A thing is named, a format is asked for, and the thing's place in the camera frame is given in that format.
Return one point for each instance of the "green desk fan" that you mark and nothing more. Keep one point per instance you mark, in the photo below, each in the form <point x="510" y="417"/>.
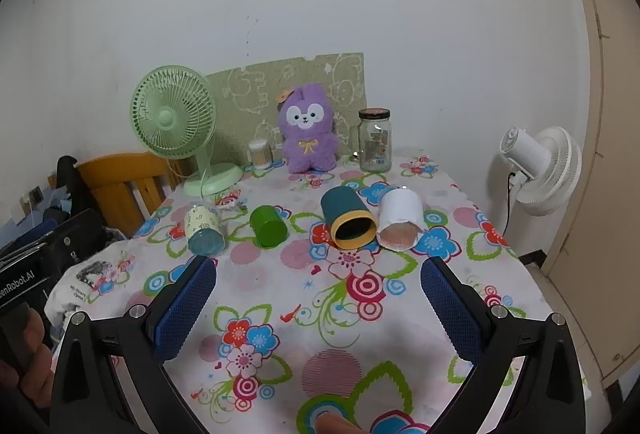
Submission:
<point x="167" y="119"/>

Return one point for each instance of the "green cup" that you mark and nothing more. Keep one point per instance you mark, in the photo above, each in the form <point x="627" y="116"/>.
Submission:
<point x="267" y="224"/>

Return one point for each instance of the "purple plush toy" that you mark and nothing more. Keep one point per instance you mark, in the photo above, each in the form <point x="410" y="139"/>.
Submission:
<point x="305" y="139"/>

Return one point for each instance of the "white printed cloth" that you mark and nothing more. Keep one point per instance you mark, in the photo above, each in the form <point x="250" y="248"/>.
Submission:
<point x="90" y="279"/>

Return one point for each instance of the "clear printed cup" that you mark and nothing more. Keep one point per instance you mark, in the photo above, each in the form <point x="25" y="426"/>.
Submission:
<point x="202" y="226"/>

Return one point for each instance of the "wooden chair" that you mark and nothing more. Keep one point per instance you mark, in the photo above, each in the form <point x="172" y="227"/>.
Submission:
<point x="110" y="194"/>

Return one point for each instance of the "green patterned board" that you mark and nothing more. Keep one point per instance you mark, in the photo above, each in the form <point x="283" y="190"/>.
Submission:
<point x="250" y="84"/>

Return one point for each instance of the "glass jar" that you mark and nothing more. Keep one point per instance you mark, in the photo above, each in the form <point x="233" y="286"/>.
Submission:
<point x="375" y="139"/>

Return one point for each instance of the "person's left hand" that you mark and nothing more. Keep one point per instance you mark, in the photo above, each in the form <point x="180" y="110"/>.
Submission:
<point x="37" y="364"/>

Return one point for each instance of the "teal cup with yellow rim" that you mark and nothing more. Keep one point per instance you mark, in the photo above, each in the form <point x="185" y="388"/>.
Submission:
<point x="340" y="205"/>

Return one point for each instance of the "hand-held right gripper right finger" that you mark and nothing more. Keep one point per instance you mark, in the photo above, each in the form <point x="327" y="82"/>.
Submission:
<point x="450" y="309"/>

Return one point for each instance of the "floral tablecloth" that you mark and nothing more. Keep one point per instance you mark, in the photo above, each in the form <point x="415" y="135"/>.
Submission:
<point x="300" y="314"/>

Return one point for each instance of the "white cup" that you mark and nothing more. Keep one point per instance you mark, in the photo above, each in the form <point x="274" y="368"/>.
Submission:
<point x="400" y="209"/>

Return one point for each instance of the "white fan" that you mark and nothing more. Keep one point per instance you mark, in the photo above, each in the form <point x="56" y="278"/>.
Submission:
<point x="550" y="164"/>

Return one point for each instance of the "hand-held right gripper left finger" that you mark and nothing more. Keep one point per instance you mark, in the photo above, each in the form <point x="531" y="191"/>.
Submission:
<point x="185" y="309"/>

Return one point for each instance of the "wall socket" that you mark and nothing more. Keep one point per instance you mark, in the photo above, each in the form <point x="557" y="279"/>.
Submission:
<point x="36" y="195"/>

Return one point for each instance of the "beige wooden door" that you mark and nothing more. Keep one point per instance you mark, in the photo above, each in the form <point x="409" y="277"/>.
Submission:
<point x="600" y="214"/>

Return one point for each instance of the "cotton swab container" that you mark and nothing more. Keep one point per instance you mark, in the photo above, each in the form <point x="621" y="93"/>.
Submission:
<point x="260" y="156"/>

